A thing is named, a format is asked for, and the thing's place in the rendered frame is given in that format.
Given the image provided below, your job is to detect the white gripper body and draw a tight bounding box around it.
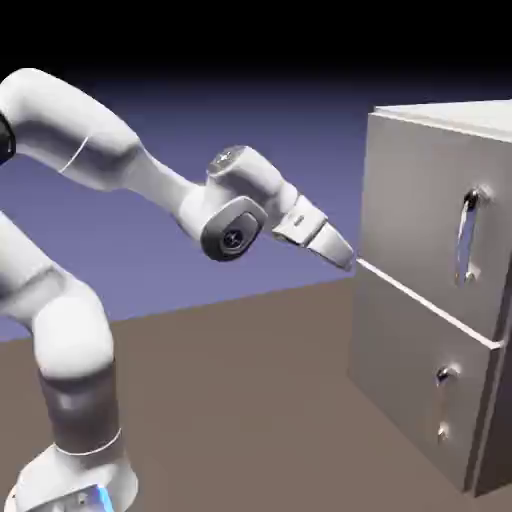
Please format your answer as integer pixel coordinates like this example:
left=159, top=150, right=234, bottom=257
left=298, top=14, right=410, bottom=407
left=306, top=222, right=356, bottom=273

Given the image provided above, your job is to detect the large grey cabinet door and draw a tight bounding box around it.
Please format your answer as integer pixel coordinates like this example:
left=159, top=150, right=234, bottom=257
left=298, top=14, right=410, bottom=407
left=355, top=112, right=512, bottom=341

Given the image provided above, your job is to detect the grey cabinet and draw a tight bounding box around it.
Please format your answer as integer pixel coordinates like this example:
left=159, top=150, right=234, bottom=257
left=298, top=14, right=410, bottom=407
left=346, top=98, right=512, bottom=498

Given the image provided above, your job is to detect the small grey cabinet door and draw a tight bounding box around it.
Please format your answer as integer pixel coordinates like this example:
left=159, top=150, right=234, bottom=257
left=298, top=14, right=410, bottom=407
left=346, top=261, right=492, bottom=492

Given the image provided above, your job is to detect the long curved silver handle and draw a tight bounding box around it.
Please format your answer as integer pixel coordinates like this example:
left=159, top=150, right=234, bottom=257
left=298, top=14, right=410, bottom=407
left=453, top=185, right=493, bottom=287

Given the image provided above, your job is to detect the short curved silver handle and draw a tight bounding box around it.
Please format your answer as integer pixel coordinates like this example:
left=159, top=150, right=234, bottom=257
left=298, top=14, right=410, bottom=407
left=434, top=362, right=461, bottom=443

